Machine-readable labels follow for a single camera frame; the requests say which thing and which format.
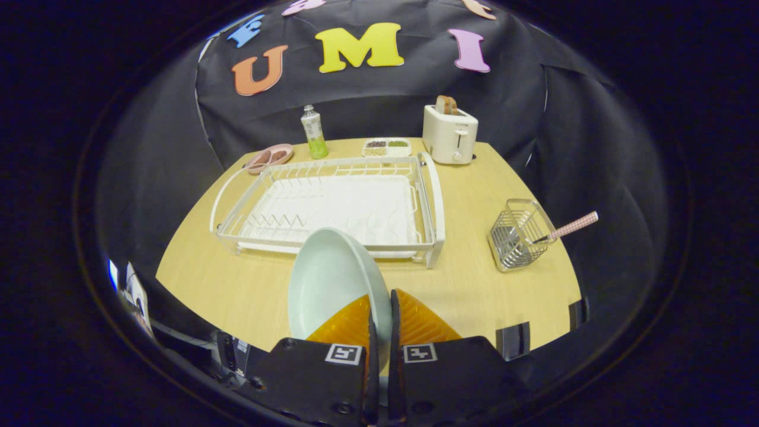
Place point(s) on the white toaster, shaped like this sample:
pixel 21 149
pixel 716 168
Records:
pixel 447 139

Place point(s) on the black backdrop cloth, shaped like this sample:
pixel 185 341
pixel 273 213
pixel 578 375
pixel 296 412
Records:
pixel 593 148

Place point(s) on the white divided snack dish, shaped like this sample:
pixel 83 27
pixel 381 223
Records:
pixel 386 147

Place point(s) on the computer monitor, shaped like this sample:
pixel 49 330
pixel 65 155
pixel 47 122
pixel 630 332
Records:
pixel 112 276

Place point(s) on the clear bottle green liquid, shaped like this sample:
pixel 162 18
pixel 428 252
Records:
pixel 314 133

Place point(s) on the black table clamp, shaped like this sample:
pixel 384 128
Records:
pixel 579 312
pixel 513 341

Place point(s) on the brown bread slice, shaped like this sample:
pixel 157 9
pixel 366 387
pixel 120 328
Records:
pixel 446 105

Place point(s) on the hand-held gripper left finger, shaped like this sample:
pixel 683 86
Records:
pixel 373 385

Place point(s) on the white drain tray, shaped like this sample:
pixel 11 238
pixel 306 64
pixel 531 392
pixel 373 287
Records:
pixel 356 207

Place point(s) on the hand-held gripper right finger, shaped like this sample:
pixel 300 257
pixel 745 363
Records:
pixel 394 385

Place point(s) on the white device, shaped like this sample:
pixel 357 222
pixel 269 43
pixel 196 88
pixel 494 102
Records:
pixel 137 296

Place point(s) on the pink divided plate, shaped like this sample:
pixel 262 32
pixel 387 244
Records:
pixel 270 159

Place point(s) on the pale green plate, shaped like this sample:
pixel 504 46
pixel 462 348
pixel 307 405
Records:
pixel 332 284

